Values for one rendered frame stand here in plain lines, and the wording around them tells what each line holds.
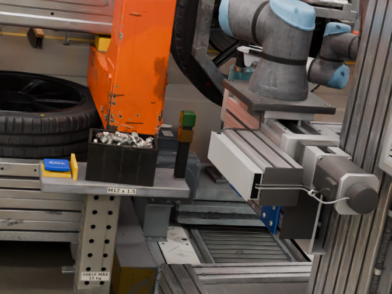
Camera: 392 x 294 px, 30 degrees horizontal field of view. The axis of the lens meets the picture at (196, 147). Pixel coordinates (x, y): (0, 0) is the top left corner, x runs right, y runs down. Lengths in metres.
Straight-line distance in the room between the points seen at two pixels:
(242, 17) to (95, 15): 0.96
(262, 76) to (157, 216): 0.98
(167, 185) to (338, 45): 0.65
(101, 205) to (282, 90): 0.68
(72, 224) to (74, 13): 0.77
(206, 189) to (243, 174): 1.23
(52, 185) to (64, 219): 0.39
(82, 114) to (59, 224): 0.39
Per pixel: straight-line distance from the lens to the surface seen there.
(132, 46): 2.22
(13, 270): 2.56
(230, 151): 1.64
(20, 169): 2.38
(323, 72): 2.25
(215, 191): 2.81
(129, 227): 2.62
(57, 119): 2.49
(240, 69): 2.38
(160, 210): 2.64
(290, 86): 1.80
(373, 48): 1.74
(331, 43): 2.23
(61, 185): 2.08
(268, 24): 1.81
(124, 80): 2.24
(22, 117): 2.46
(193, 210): 2.79
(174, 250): 2.62
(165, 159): 2.52
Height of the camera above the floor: 1.23
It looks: 18 degrees down
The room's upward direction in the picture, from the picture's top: 9 degrees clockwise
